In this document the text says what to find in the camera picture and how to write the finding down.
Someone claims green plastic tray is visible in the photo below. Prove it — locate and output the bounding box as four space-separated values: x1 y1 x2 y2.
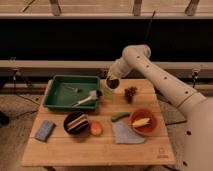
43 75 100 111

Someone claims wooden table board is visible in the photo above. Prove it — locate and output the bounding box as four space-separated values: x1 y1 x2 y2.
22 79 176 167

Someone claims grey blue cloth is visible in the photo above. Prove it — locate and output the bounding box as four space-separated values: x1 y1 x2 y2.
112 121 145 144

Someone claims orange bowl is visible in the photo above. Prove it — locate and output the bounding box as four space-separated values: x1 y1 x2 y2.
129 108 157 136

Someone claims white cup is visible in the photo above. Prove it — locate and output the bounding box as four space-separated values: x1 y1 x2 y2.
106 77 120 89

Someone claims green cucumber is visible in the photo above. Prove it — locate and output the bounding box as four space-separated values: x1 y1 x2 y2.
111 112 130 122

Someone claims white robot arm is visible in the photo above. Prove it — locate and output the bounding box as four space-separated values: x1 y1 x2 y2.
106 45 213 171

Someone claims light green cup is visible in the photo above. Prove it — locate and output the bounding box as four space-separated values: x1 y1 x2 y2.
103 87 113 100

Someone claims metal fork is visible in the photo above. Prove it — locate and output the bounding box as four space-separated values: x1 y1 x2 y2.
65 86 80 93

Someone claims white dish brush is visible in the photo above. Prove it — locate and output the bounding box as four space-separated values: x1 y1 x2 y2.
73 90 102 107

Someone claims blue sponge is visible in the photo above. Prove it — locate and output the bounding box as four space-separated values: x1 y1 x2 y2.
35 120 55 142

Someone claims dark plate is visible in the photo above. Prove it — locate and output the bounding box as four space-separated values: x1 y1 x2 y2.
63 112 89 135

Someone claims orange round fruit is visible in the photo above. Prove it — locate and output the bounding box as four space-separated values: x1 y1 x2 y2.
90 121 103 136

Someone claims yellow corn cob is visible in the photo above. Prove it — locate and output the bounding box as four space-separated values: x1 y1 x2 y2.
132 118 150 128

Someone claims black hanging cable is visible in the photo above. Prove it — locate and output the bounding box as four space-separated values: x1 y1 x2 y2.
143 9 157 46

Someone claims layered cake slice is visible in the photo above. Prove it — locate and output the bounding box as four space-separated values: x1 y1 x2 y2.
67 114 88 130

